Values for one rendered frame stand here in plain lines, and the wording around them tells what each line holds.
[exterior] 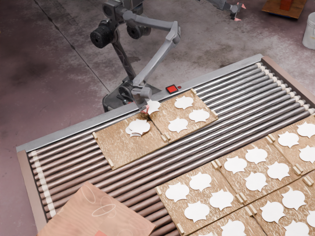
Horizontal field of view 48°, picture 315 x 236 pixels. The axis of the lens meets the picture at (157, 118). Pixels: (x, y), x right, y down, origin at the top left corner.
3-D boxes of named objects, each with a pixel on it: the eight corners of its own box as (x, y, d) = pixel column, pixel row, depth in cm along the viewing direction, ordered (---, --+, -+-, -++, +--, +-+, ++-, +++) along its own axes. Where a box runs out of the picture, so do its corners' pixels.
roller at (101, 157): (37, 183, 227) (35, 179, 223) (279, 82, 278) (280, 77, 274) (39, 189, 224) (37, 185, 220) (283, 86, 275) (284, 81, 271)
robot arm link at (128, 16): (186, 28, 236) (182, 19, 227) (178, 45, 234) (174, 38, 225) (131, 17, 254) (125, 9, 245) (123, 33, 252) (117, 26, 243)
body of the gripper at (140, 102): (141, 95, 239) (138, 88, 233) (148, 104, 232) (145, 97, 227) (133, 100, 238) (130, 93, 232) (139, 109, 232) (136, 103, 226)
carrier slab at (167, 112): (145, 112, 258) (144, 110, 257) (191, 91, 270) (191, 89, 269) (169, 143, 237) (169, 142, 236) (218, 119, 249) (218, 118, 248)
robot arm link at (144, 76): (175, 37, 237) (170, 28, 227) (181, 40, 234) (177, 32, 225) (136, 87, 235) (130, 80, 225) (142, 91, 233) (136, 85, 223)
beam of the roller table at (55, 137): (18, 151, 248) (15, 146, 243) (258, 58, 302) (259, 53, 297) (20, 160, 242) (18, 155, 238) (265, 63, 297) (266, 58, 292)
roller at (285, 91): (41, 195, 221) (39, 191, 217) (287, 90, 272) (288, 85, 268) (43, 202, 218) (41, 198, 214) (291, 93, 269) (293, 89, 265)
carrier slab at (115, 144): (92, 135, 246) (92, 134, 245) (144, 112, 258) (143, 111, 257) (113, 171, 225) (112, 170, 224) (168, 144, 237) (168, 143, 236)
